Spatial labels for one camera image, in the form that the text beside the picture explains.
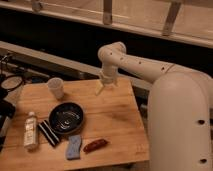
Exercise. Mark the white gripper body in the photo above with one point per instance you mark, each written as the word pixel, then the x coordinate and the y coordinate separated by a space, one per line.
pixel 108 77

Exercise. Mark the red pepper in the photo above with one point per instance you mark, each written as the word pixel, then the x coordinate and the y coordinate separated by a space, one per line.
pixel 94 145

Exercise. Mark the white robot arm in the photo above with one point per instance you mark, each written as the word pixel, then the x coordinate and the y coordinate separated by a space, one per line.
pixel 179 107

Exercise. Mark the dark ceramic bowl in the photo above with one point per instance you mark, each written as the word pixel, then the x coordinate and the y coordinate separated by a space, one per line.
pixel 66 118

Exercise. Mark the white plastic cup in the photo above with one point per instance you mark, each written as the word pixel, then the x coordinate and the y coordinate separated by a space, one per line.
pixel 55 86

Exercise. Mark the wooden cutting board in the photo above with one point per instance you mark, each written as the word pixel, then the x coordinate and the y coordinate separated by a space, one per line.
pixel 113 115

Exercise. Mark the blue sponge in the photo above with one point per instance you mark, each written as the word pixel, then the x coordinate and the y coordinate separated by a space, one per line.
pixel 73 148

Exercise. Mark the clear plastic bottle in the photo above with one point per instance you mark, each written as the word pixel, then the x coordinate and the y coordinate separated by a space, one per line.
pixel 31 132

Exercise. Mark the round black device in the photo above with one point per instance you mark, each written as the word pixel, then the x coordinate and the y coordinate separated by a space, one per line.
pixel 12 82

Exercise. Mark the black object at left edge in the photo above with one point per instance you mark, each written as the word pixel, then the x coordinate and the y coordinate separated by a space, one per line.
pixel 7 111

